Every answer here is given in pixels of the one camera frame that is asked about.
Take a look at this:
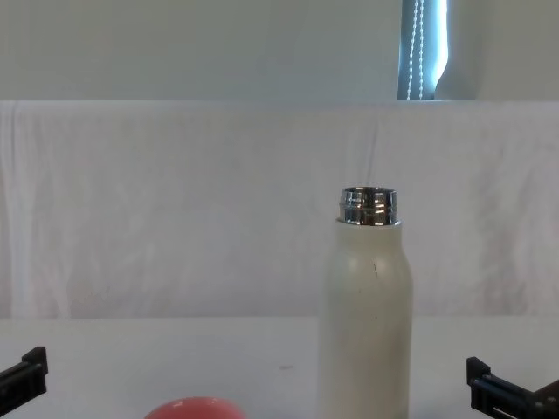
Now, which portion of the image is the white draped backdrop cloth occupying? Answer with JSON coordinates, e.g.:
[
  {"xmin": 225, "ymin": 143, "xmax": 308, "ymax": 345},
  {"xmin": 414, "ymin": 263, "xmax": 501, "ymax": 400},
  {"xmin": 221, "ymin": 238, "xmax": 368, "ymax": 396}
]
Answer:
[{"xmin": 0, "ymin": 99, "xmax": 559, "ymax": 320}]

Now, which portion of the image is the pink plastic cup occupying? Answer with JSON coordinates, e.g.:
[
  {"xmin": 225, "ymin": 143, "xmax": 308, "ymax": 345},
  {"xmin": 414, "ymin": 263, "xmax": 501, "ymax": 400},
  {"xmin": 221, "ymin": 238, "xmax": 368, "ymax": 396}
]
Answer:
[{"xmin": 143, "ymin": 395, "xmax": 248, "ymax": 419}]

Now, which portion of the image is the white table cloth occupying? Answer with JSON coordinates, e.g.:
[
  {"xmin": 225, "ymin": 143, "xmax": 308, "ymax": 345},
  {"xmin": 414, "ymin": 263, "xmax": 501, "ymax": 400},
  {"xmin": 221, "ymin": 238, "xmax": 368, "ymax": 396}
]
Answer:
[{"xmin": 0, "ymin": 315, "xmax": 559, "ymax": 419}]

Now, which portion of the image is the cream vacuum bottle steel neck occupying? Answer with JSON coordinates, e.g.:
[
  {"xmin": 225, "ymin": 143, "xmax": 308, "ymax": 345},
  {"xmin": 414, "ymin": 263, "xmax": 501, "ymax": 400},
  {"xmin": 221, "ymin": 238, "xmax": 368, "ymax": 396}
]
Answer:
[{"xmin": 317, "ymin": 186, "xmax": 415, "ymax": 419}]

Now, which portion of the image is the white curtain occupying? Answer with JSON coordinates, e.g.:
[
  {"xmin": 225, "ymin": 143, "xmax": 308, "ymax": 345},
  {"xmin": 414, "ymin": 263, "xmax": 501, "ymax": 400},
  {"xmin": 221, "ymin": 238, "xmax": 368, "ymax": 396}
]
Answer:
[
  {"xmin": 0, "ymin": 0, "xmax": 405, "ymax": 102},
  {"xmin": 435, "ymin": 0, "xmax": 559, "ymax": 102}
]

